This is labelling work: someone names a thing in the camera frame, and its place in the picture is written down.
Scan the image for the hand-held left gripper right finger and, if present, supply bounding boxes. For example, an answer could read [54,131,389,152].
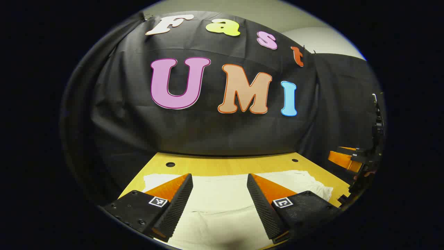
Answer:
[247,173,343,243]

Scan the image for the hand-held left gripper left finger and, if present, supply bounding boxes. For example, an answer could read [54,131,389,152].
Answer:
[100,173,194,243]

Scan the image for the white jeans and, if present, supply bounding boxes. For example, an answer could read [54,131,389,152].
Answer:
[143,170,333,250]

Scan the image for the black backdrop cloth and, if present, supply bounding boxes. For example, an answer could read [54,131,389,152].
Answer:
[61,10,385,209]

